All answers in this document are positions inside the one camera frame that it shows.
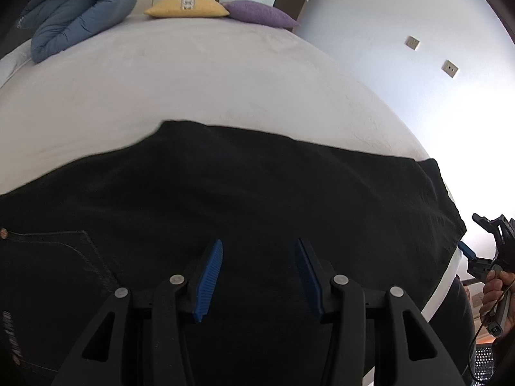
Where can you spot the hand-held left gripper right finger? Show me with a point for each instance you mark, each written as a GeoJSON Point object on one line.
{"type": "Point", "coordinates": [309, 277]}

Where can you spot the white pillow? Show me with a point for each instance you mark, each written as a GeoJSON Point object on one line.
{"type": "Point", "coordinates": [12, 68]}

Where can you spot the black denim pants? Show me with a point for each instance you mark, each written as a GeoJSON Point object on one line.
{"type": "Point", "coordinates": [241, 189]}

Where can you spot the blue rolled quilt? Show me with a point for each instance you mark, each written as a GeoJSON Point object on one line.
{"type": "Point", "coordinates": [80, 8]}

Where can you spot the person's dark trouser leg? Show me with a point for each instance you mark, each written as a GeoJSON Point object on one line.
{"type": "Point", "coordinates": [450, 329]}

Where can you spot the bed with white sheet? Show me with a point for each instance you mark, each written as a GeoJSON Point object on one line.
{"type": "Point", "coordinates": [201, 80]}

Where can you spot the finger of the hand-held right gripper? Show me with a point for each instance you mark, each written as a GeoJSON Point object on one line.
{"type": "Point", "coordinates": [467, 250]}
{"type": "Point", "coordinates": [485, 222]}

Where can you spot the purple pillow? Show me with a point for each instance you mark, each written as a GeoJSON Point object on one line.
{"type": "Point", "coordinates": [257, 14]}

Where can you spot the yellow pillow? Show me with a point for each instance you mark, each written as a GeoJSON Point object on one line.
{"type": "Point", "coordinates": [177, 8]}

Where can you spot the beige wall socket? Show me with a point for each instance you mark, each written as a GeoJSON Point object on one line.
{"type": "Point", "coordinates": [412, 43]}
{"type": "Point", "coordinates": [450, 68]}

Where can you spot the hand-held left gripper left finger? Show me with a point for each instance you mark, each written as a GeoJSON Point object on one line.
{"type": "Point", "coordinates": [207, 277]}

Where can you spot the person's right hand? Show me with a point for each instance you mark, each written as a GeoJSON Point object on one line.
{"type": "Point", "coordinates": [493, 289]}

